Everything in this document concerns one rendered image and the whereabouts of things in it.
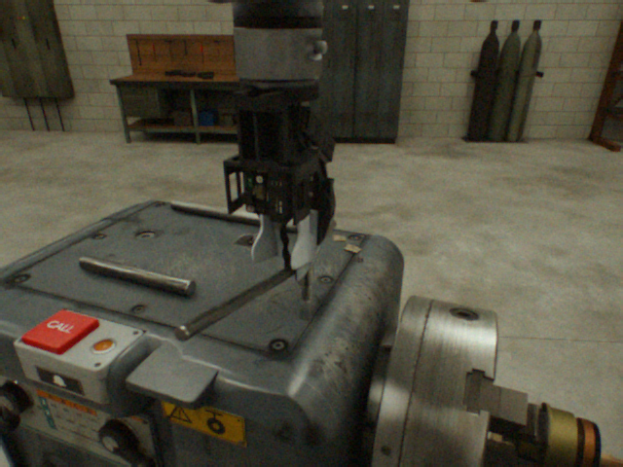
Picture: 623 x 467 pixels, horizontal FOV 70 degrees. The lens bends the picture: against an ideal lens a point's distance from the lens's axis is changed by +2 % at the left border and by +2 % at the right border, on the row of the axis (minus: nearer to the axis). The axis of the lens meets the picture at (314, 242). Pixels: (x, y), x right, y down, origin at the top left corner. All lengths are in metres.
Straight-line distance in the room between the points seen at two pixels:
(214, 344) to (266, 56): 0.33
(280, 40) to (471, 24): 6.82
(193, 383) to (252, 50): 0.34
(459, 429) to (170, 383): 0.33
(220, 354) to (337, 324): 0.15
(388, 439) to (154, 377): 0.28
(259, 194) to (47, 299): 0.40
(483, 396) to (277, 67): 0.43
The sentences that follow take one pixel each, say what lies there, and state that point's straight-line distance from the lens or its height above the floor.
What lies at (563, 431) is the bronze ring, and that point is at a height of 1.12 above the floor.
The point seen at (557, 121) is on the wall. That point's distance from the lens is 7.77.
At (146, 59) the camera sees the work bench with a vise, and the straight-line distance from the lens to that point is 7.54.
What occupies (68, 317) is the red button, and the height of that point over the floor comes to 1.27.
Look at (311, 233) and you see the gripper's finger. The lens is 0.46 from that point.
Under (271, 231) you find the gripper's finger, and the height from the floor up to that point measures 1.40.
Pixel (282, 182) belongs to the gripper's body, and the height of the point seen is 1.48.
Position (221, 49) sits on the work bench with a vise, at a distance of 7.16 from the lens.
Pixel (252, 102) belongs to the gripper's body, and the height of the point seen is 1.54.
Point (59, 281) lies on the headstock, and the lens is 0.76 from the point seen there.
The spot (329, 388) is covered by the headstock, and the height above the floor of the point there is 1.23.
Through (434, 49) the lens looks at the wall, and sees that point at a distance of 7.09.
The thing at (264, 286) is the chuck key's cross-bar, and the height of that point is 1.37.
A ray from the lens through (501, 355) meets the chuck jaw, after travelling 0.81.
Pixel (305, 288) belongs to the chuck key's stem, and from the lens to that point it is 0.55.
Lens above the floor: 1.60
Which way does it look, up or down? 27 degrees down
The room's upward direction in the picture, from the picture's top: straight up
